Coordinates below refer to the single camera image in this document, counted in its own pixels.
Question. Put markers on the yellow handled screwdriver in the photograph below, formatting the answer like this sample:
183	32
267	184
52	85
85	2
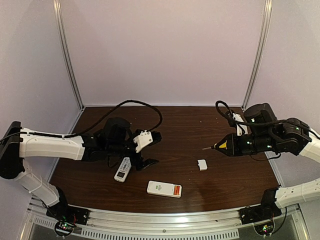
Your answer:
216	146

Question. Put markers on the aluminium front rail frame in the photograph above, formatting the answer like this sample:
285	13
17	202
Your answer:
96	224

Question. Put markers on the right aluminium corner post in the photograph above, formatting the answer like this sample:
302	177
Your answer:
264	31

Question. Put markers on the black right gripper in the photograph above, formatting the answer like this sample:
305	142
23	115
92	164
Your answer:
233	144

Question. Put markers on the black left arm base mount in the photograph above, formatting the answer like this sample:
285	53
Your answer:
70	214

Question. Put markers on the small white remote control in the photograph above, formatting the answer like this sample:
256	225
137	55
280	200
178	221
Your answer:
123	170

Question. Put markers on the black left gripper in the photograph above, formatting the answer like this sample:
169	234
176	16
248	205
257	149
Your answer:
136	155

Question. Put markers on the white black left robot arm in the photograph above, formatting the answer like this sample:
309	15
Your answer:
114	140

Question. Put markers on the aluminium corner post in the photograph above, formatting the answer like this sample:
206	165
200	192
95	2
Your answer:
264	31
66	53

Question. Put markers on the white battery cover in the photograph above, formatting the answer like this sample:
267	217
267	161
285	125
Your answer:
202	164

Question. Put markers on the red orange battery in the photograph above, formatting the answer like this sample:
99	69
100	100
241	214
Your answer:
179	190
175	190

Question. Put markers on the left aluminium corner post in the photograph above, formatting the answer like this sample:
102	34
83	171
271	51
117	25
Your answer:
66	53

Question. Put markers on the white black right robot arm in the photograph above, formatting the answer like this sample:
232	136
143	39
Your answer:
262	132

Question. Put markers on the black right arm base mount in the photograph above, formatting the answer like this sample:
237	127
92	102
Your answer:
266	210

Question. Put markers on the large white remote control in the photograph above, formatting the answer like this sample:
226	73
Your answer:
163	189

